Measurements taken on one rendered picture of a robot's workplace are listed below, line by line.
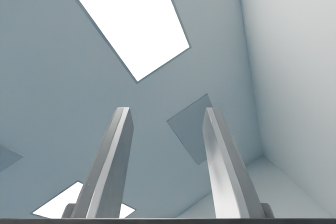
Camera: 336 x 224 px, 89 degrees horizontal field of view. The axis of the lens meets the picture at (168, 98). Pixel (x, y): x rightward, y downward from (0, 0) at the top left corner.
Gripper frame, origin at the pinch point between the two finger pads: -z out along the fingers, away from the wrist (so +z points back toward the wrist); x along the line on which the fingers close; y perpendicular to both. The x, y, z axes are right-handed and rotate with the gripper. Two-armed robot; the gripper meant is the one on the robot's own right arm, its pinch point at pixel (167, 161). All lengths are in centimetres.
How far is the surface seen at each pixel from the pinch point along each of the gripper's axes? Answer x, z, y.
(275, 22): -86, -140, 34
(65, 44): 72, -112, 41
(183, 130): -19, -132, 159
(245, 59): -89, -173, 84
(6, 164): 138, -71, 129
